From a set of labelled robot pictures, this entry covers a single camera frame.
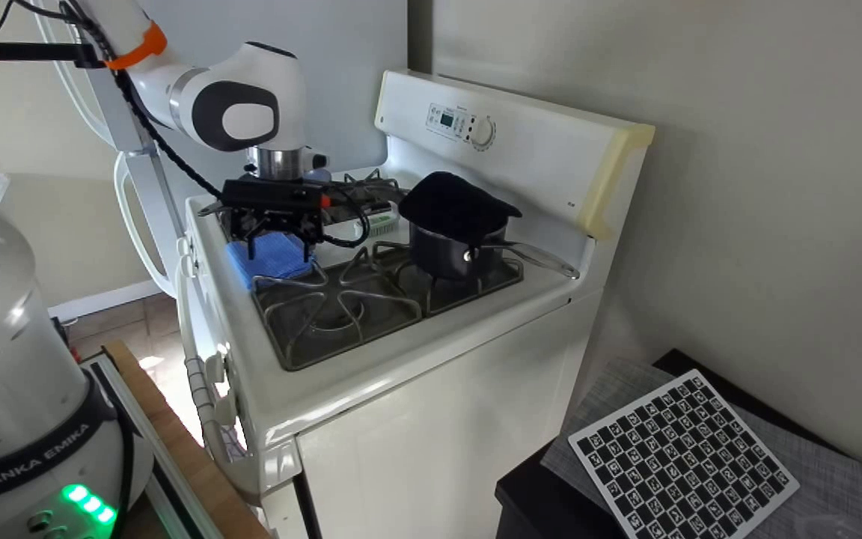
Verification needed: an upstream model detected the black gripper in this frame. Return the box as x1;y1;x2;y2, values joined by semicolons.
242;205;311;264

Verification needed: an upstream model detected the blue towel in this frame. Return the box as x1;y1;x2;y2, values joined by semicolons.
226;231;322;292

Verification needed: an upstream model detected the white striped kitchen towel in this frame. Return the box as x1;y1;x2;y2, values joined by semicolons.
179;346;250;472

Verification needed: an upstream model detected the black stove grate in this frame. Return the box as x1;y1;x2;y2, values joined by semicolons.
214;171;405;244
250;237;530;375

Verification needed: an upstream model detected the dark metal pot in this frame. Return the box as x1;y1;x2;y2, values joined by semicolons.
407;219;530;283

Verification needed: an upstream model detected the robot stand with wooden edge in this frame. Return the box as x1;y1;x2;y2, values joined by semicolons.
51;316;277;539

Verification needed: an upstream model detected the pale grey refrigerator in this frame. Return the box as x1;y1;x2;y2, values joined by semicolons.
28;0;413;301

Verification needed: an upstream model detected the white gas stove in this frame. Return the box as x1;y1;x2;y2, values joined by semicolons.
174;65;660;539

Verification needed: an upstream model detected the black rod with orange tape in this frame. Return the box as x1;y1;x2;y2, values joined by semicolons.
0;35;112;72

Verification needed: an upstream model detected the black side table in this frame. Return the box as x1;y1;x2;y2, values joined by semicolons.
491;343;862;539

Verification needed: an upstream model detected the black white calibration checkerboard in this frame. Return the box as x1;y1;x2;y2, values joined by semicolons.
567;367;804;539

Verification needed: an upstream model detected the black white checker calibration board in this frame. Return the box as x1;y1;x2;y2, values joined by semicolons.
539;352;862;539

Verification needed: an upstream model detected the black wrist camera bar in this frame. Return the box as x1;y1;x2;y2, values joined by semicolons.
218;177;335;219

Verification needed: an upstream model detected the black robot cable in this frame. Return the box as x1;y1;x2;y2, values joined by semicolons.
54;0;380;252

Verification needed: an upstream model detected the orange cable strap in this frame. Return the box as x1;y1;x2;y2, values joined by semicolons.
102;20;172;75

